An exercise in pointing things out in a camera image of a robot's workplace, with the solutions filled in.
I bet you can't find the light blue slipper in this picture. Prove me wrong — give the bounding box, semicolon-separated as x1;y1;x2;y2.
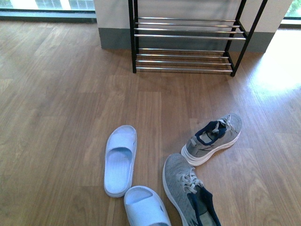
124;186;171;226
104;125;137;197

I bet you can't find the grey sneaker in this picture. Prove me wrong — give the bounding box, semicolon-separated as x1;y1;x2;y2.
181;113;242;166
163;153;221;226

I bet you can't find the black metal shoe rack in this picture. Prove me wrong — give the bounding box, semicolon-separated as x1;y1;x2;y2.
128;0;267;77

